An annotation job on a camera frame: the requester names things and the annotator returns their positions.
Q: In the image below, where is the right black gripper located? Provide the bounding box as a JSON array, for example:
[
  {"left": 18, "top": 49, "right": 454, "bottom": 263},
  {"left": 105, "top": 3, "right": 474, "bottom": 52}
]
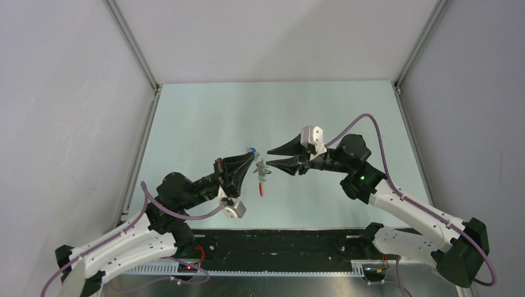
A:
[{"left": 266, "top": 134, "right": 351, "bottom": 177}]

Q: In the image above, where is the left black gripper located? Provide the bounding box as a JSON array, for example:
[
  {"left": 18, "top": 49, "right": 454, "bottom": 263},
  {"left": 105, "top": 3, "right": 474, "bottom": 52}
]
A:
[{"left": 181, "top": 152, "right": 256, "bottom": 210}]

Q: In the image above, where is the red-handled key organizer with rings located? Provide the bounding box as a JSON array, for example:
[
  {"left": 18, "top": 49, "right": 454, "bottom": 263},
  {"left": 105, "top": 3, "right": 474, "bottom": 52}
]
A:
[{"left": 253, "top": 159, "right": 272, "bottom": 197}]

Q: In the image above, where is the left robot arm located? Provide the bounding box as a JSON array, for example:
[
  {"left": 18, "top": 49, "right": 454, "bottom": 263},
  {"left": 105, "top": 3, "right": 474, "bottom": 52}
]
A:
[{"left": 41, "top": 152, "right": 258, "bottom": 296}]

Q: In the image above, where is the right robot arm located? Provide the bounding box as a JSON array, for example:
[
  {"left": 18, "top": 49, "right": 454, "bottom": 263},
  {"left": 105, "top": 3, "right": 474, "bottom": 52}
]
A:
[{"left": 267, "top": 134, "right": 490, "bottom": 288}]

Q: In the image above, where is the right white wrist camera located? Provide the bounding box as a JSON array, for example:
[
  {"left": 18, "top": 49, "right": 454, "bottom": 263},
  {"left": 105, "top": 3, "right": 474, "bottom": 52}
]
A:
[{"left": 300, "top": 126, "right": 327, "bottom": 160}]

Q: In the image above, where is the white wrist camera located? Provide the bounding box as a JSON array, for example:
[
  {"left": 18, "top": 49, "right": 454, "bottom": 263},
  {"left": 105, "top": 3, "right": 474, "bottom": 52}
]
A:
[
  {"left": 300, "top": 126, "right": 327, "bottom": 160},
  {"left": 217, "top": 187, "right": 246, "bottom": 219}
]

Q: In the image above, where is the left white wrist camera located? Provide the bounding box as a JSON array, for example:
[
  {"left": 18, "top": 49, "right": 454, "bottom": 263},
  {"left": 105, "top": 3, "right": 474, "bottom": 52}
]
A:
[{"left": 217, "top": 187, "right": 246, "bottom": 219}]

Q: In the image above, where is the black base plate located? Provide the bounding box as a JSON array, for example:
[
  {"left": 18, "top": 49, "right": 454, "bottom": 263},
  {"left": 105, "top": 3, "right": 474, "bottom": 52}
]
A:
[{"left": 157, "top": 228, "right": 411, "bottom": 273}]

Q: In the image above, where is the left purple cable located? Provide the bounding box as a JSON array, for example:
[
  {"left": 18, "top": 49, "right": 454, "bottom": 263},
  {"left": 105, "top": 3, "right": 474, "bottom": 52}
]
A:
[{"left": 40, "top": 181, "right": 230, "bottom": 297}]

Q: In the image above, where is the purple cable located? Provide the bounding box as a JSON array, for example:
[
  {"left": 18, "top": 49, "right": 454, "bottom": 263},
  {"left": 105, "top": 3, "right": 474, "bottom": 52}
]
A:
[
  {"left": 40, "top": 181, "right": 230, "bottom": 297},
  {"left": 326, "top": 113, "right": 498, "bottom": 287}
]

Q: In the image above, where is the grey cable duct rail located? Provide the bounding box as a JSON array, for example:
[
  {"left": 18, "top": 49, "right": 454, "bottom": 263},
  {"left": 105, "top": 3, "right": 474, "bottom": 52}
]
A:
[{"left": 122, "top": 262, "right": 364, "bottom": 277}]

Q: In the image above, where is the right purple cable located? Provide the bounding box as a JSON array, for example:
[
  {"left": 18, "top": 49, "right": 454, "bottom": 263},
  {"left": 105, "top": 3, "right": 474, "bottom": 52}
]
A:
[{"left": 326, "top": 113, "right": 498, "bottom": 287}]

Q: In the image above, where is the right aluminium frame post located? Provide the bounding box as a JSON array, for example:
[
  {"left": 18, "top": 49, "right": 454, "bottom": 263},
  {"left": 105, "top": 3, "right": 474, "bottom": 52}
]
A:
[{"left": 393, "top": 0, "right": 452, "bottom": 94}]

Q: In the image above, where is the aluminium frame post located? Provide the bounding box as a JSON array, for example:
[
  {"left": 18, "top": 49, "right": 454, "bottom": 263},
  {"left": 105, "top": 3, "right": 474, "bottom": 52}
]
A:
[
  {"left": 393, "top": 0, "right": 452, "bottom": 94},
  {"left": 103, "top": 0, "right": 160, "bottom": 93}
]

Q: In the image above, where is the left aluminium frame post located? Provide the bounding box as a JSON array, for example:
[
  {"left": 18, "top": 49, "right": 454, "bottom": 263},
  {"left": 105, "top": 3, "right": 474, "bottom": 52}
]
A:
[{"left": 103, "top": 0, "right": 160, "bottom": 93}]

